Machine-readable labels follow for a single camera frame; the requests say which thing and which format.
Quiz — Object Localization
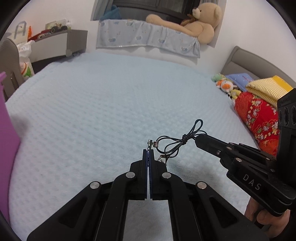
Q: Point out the blue patterned hanging cloth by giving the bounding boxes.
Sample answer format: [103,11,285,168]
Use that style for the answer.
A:
[96,19,200,58]

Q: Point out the light blue bed blanket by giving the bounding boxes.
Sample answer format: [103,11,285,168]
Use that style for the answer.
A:
[6,52,255,240]

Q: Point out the grey chair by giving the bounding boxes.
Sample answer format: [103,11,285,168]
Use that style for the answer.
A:
[0,39,24,101]

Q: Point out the white tote bag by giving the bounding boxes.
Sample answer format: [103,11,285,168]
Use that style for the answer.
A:
[4,21,29,42]

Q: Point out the grey headboard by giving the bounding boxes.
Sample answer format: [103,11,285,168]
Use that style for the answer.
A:
[220,46,295,88]

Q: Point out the toy vehicle on desk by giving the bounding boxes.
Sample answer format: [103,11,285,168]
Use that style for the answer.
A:
[37,23,68,39]

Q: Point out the small plush toys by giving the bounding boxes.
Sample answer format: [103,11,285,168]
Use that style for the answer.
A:
[211,74,241,102]

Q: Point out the black cord necklace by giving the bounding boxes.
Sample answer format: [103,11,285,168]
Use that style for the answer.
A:
[147,118,208,165]

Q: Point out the blue patterned pillow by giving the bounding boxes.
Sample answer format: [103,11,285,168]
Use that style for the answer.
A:
[225,73,253,92]

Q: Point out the red floral quilt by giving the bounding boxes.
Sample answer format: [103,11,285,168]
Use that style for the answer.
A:
[234,92,280,156]

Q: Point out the tan teddy bear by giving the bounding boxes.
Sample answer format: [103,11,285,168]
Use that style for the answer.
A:
[145,3,222,44]

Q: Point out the blue plush toy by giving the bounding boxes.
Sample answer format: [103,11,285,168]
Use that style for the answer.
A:
[99,5,121,21]

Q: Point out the purple plastic tub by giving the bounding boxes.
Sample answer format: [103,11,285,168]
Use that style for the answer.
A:
[0,86,21,221]

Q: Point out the right hand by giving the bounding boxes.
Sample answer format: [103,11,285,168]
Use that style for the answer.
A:
[244,197,290,238]

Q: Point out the yellow folded blanket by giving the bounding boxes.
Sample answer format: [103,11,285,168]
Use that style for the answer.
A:
[245,75,293,108]

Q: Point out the grey white desk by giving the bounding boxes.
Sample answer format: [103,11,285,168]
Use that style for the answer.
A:
[29,30,88,63]

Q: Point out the white plastic bag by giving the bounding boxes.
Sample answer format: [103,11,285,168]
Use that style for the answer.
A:
[17,40,35,81]

